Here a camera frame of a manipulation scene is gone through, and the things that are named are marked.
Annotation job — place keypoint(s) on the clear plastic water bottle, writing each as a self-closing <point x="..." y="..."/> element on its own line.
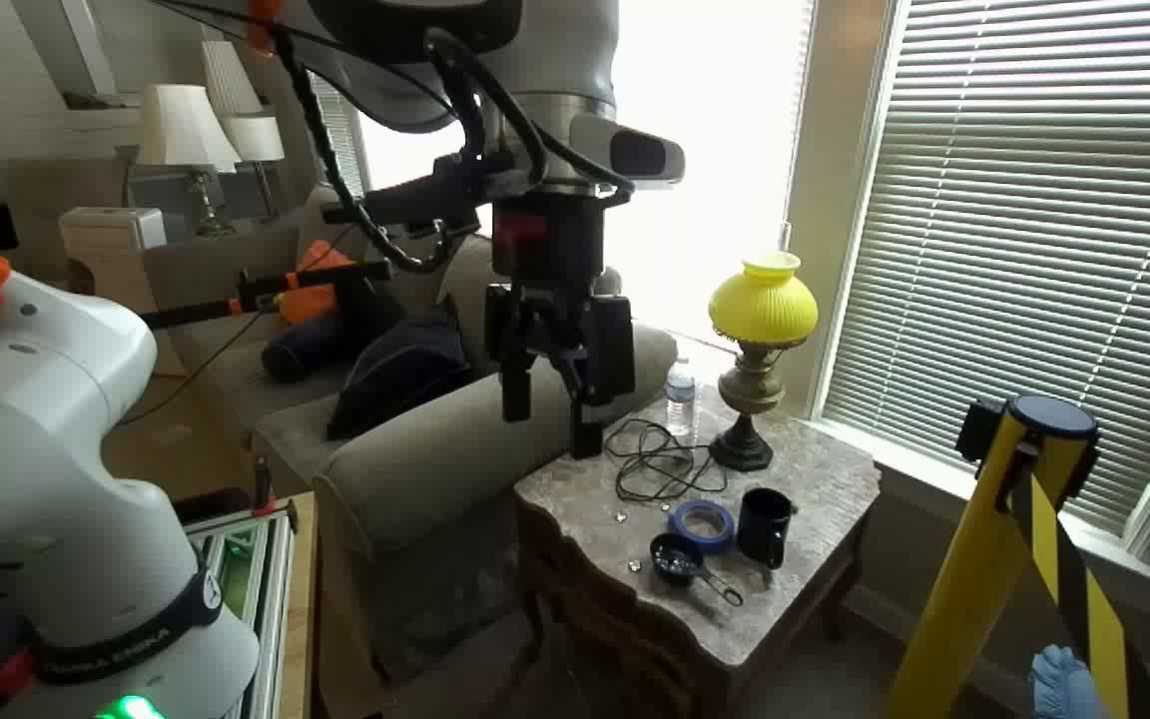
<point x="682" y="400"/>

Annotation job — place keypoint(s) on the black measuring cup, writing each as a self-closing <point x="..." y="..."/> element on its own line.
<point x="678" y="557"/>

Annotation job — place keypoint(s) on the white green framed board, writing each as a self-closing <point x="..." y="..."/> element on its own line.
<point x="249" y="572"/>

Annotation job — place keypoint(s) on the yellow shade oil lamp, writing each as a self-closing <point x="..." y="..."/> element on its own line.
<point x="762" y="307"/>

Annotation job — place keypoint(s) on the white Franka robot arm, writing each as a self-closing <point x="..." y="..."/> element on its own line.
<point x="43" y="467"/>

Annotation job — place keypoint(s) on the orange black bar clamp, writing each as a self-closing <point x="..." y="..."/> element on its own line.
<point x="296" y="287"/>

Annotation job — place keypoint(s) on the white window blinds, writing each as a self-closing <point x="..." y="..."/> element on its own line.
<point x="1029" y="243"/>

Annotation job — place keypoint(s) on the beige sofa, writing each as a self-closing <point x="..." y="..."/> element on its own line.
<point x="441" y="467"/>

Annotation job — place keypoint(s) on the small dark cushion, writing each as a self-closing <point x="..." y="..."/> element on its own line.
<point x="303" y="352"/>

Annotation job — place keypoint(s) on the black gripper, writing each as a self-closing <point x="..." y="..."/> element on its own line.
<point x="554" y="246"/>

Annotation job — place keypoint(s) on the small white shade table lamp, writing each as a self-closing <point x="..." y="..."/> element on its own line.
<point x="259" y="137"/>

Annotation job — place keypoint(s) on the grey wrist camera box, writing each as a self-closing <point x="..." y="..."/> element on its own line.
<point x="641" y="158"/>

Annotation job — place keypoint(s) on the blue gloved hand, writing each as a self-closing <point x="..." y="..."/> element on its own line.
<point x="1063" y="684"/>

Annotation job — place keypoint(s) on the yellow black tripod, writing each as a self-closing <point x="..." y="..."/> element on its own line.
<point x="987" y="563"/>

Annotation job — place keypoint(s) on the white box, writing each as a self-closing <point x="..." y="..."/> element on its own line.
<point x="111" y="243"/>

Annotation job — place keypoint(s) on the large dark cushion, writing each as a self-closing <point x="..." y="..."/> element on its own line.
<point x="396" y="374"/>

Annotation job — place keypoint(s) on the marble top side table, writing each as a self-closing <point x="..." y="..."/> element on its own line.
<point x="738" y="587"/>

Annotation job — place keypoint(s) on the blue tape roll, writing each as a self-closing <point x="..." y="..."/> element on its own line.
<point x="705" y="524"/>

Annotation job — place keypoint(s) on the large white shade table lamp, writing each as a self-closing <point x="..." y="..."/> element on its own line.
<point x="182" y="135"/>

